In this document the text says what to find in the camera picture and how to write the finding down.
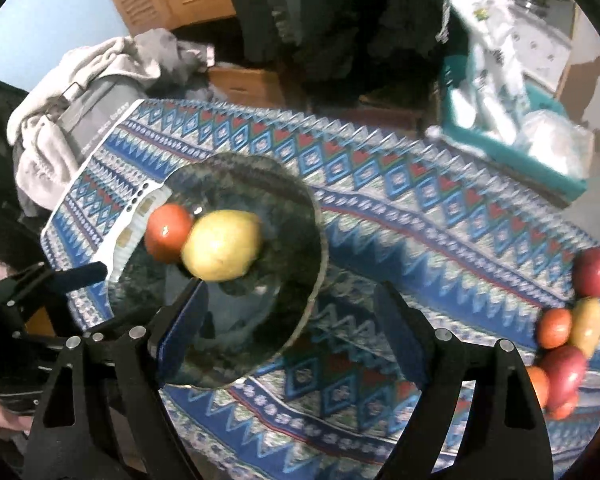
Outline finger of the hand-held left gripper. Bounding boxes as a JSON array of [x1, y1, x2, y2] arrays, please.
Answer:
[[0, 261, 109, 313], [11, 327, 112, 356]]

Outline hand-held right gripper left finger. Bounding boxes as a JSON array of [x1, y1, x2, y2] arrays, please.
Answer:
[[22, 279, 211, 480]]

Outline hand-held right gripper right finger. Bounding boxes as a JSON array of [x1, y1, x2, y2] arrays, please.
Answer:
[[372, 281, 556, 480]]

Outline orange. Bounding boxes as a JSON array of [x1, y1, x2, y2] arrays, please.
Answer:
[[536, 307, 575, 350], [547, 392, 580, 421], [525, 366, 552, 410], [145, 203, 195, 264]]

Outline scalloped glass bowl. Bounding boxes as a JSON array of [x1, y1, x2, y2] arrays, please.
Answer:
[[107, 152, 330, 390]]

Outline red apple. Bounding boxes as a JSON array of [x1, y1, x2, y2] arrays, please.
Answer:
[[540, 345, 588, 411], [572, 247, 600, 300]]

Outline blue patterned blanket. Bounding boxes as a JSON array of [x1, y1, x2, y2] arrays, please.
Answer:
[[40, 97, 600, 480]]

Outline beige hoodie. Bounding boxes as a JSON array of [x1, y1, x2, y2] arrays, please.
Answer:
[[7, 35, 161, 211]]

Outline dark cloth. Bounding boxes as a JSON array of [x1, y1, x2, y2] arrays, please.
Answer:
[[0, 77, 31, 261]]

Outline grey bag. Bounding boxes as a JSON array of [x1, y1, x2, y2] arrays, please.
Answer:
[[55, 77, 141, 161]]

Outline yellow red mango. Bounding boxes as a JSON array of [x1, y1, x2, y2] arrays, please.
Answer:
[[569, 297, 600, 358]]

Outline teal plastic bin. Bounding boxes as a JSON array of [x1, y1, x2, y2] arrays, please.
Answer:
[[437, 55, 588, 203]]

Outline grey cloth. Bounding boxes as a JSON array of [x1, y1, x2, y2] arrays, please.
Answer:
[[132, 27, 216, 98]]

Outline clear plastic bag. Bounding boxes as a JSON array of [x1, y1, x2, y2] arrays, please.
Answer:
[[517, 107, 596, 181]]

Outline white printed plastic bag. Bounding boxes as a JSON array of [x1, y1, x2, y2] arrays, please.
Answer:
[[425, 0, 531, 141]]

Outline dark hanging clothes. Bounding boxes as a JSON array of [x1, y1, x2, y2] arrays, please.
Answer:
[[230, 0, 476, 111]]

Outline white patterned box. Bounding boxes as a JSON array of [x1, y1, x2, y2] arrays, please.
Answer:
[[510, 0, 581, 96]]

